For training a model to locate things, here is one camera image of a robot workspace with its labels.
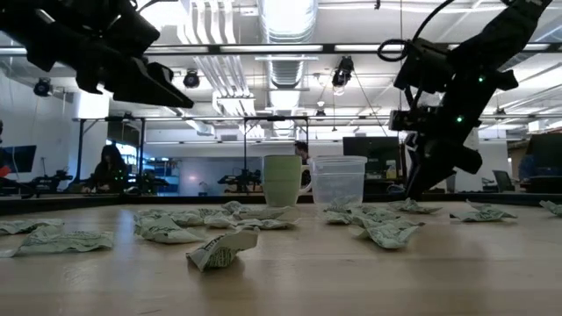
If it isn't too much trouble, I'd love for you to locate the dark blue wall screen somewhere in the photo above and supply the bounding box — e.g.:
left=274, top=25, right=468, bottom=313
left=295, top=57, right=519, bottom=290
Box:
left=0, top=145, right=38, bottom=175

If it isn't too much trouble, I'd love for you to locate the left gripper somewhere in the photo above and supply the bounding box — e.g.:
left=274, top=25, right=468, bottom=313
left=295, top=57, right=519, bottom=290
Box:
left=25, top=0, right=195, bottom=109

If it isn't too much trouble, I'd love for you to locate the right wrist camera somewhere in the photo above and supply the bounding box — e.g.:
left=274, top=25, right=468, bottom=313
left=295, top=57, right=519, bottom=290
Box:
left=393, top=38, right=454, bottom=94

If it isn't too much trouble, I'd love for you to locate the green ceramic mug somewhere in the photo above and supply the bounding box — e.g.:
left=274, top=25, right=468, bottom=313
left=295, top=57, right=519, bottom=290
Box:
left=262, top=154, right=313, bottom=208

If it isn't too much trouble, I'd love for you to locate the clear plastic container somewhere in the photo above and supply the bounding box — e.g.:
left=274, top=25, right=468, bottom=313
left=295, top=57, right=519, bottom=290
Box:
left=308, top=155, right=368, bottom=211

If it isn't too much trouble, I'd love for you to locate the black background station frame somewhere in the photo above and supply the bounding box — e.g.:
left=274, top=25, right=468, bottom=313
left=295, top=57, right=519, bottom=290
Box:
left=71, top=115, right=147, bottom=194
left=242, top=115, right=310, bottom=194

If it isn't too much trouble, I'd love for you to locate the black table frame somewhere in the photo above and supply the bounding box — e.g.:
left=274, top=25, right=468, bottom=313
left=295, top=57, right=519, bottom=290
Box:
left=0, top=191, right=562, bottom=217

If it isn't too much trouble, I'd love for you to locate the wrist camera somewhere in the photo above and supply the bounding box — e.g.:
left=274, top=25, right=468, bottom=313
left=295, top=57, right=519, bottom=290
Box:
left=393, top=38, right=454, bottom=94
left=104, top=0, right=162, bottom=58

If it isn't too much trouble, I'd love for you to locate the person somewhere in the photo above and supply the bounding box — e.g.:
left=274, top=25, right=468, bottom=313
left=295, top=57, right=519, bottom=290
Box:
left=292, top=140, right=312, bottom=188
left=82, top=144, right=129, bottom=194

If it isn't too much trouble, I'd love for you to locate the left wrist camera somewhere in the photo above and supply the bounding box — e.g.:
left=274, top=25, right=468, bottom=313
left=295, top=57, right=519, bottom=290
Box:
left=104, top=0, right=162, bottom=58

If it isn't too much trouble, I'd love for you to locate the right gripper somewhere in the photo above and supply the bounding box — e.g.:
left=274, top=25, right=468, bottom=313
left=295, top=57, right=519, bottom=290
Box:
left=389, top=103, right=484, bottom=199

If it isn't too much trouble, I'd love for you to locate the black ceiling spotlight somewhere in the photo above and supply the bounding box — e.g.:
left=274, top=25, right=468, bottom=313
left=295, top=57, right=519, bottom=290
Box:
left=183, top=68, right=201, bottom=90
left=32, top=77, right=54, bottom=98
left=331, top=55, right=355, bottom=96

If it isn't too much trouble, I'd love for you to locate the black computer monitor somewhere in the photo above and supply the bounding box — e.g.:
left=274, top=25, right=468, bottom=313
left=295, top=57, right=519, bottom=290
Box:
left=342, top=136, right=407, bottom=181
left=529, top=133, right=562, bottom=194

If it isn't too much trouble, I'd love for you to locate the grey office chair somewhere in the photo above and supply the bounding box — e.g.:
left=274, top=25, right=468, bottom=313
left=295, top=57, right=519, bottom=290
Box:
left=491, top=169, right=515, bottom=193

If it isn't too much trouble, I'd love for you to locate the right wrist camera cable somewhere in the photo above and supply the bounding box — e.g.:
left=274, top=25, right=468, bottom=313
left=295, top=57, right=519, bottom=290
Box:
left=376, top=0, right=456, bottom=63

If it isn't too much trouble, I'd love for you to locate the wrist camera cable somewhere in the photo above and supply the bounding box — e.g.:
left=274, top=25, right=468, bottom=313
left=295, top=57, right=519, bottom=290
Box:
left=135, top=0, right=179, bottom=12
left=376, top=0, right=456, bottom=63

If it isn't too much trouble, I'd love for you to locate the silver ceiling air duct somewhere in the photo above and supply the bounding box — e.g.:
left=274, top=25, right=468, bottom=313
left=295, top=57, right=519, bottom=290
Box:
left=257, top=0, right=318, bottom=89

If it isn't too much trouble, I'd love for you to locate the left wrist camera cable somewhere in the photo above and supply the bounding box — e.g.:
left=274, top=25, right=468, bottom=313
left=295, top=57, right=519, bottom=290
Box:
left=135, top=0, right=179, bottom=12

